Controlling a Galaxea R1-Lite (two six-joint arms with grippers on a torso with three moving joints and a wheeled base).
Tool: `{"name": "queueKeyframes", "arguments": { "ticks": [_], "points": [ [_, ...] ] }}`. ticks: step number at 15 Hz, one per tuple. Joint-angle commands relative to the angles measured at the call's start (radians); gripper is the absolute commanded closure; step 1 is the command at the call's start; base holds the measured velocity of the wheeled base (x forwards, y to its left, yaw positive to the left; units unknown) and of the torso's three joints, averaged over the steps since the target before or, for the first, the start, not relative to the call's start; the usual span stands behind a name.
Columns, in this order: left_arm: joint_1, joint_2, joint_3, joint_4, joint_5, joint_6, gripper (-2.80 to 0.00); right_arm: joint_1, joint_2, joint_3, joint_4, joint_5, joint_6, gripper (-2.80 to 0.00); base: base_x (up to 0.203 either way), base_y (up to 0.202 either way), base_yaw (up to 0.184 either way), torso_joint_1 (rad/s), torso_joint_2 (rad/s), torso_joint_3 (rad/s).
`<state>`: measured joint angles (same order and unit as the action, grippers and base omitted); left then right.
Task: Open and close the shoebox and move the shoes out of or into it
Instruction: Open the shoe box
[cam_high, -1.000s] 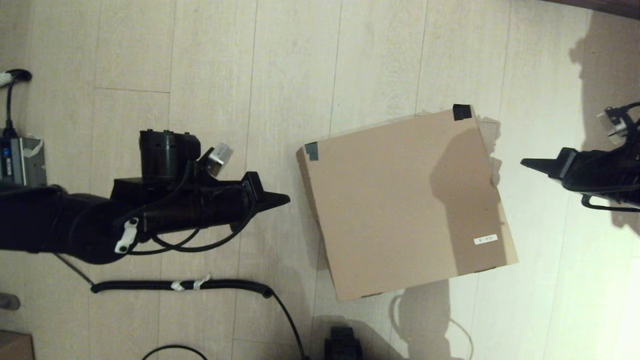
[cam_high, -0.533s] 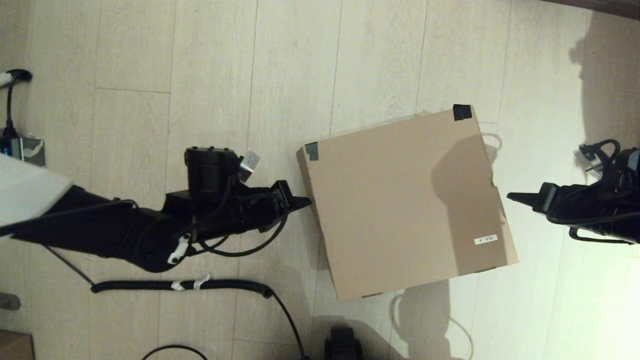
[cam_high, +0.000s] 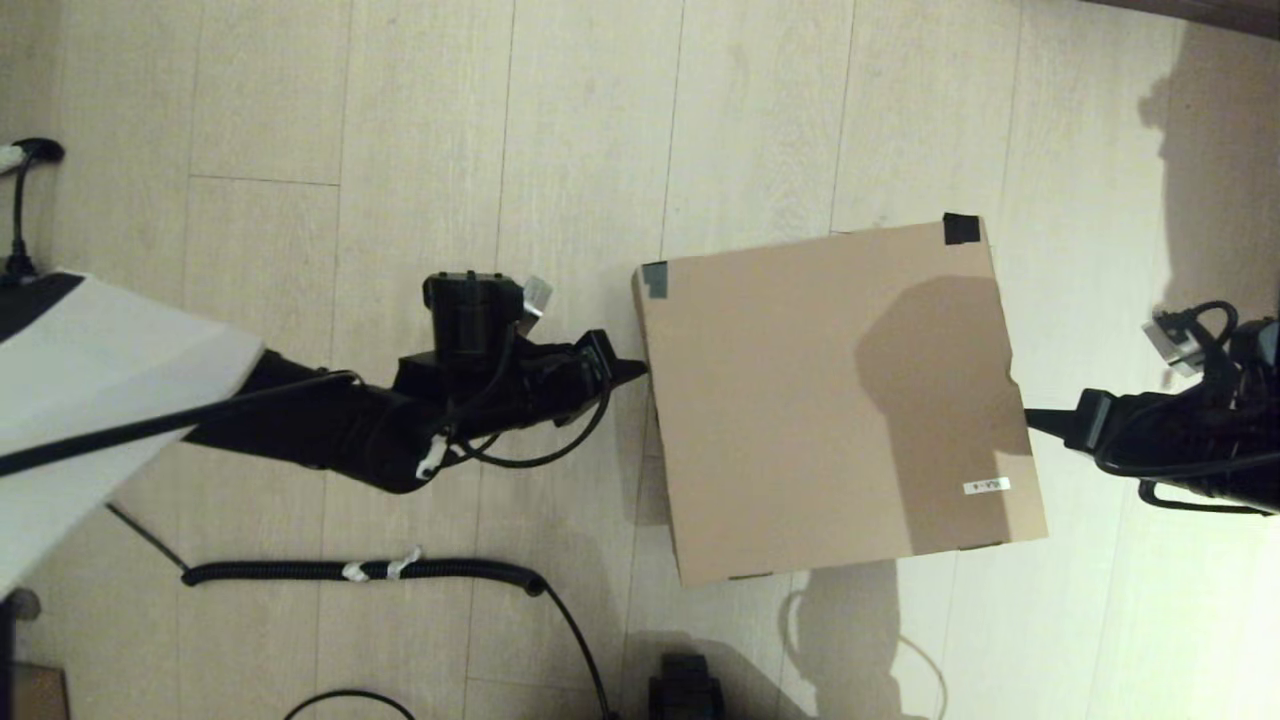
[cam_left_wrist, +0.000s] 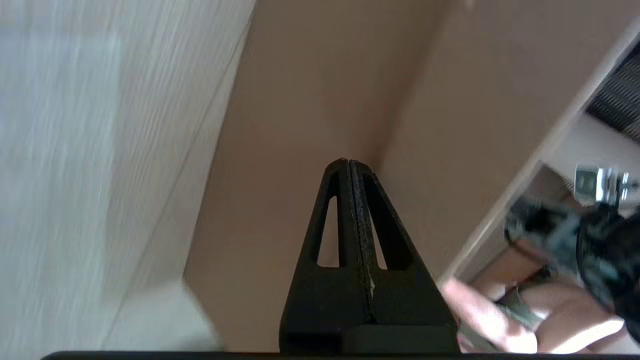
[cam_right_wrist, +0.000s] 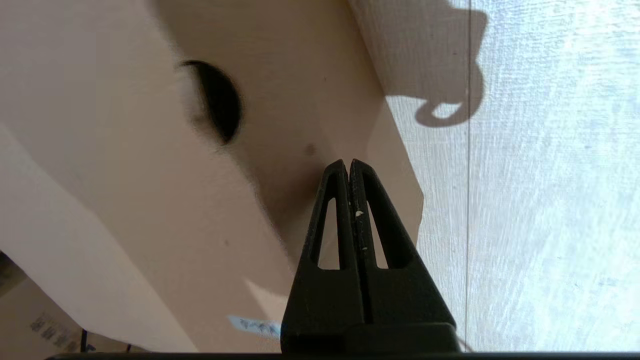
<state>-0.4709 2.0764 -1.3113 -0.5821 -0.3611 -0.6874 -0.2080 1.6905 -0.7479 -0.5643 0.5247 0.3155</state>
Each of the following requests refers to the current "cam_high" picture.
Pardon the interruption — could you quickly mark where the brown cardboard shoe box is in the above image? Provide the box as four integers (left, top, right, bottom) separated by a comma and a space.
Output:
632, 213, 1050, 590

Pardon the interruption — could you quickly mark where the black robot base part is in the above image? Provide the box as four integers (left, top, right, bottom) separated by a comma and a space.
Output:
648, 654, 724, 720

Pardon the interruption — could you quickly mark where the small brown cardboard box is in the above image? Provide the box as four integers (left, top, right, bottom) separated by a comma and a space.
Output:
12, 662, 69, 720

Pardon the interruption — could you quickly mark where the white tape strip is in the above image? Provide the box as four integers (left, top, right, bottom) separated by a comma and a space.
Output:
343, 547, 424, 583

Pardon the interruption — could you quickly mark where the dark wooden furniture edge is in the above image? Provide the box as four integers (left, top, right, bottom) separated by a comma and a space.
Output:
1085, 0, 1280, 41

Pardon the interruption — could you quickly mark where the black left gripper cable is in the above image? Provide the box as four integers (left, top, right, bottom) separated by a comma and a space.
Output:
440, 340, 613, 471

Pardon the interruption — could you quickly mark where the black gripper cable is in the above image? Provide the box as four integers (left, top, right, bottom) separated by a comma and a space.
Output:
1095, 300, 1280, 516
440, 340, 613, 471

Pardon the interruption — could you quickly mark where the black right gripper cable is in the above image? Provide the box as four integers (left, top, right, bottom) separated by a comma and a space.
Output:
1095, 300, 1280, 516

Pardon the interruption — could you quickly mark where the black coiled floor cable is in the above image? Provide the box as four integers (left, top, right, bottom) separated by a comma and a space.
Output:
105, 503, 621, 720

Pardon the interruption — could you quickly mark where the black cable loop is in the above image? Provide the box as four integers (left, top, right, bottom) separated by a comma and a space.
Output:
285, 689, 416, 720

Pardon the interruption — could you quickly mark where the black power plug cable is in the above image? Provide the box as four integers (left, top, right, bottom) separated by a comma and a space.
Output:
0, 138, 66, 287

